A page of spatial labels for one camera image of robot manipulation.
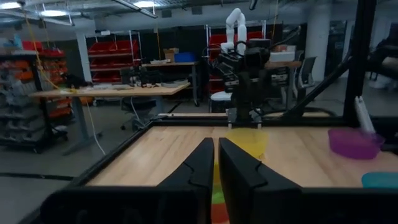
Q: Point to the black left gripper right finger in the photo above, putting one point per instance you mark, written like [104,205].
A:
[239,177]

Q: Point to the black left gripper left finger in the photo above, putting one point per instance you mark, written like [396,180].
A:
[199,168]

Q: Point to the green plastic bowl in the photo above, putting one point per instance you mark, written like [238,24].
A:
[218,194]

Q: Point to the orange plastic bowl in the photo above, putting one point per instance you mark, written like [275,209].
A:
[219,214]

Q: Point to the purple plastic bowl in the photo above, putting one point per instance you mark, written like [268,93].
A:
[351,144]

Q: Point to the teal plastic bowl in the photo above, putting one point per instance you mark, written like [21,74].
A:
[381,181]

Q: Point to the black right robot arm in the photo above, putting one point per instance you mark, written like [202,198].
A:
[245,93]

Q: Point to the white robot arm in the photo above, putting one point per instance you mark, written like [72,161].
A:
[236,28]

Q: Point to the white box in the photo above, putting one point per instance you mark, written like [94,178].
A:
[282,56]

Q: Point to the blue storage bin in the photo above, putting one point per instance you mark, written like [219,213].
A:
[185,57]

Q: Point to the small wooden table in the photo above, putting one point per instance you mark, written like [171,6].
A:
[174,64]

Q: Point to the black office chair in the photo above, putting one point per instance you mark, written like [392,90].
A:
[138,107]

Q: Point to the cardboard box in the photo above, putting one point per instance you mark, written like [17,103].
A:
[170,55]

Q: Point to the long wooden workbench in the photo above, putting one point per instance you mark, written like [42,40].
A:
[124,91]

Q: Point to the white plastic bar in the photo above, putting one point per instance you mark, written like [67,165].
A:
[363,115]

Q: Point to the shelf with orange bins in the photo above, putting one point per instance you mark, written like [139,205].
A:
[25,74]

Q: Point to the black aluminium table frame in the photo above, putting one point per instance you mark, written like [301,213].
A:
[116,152]

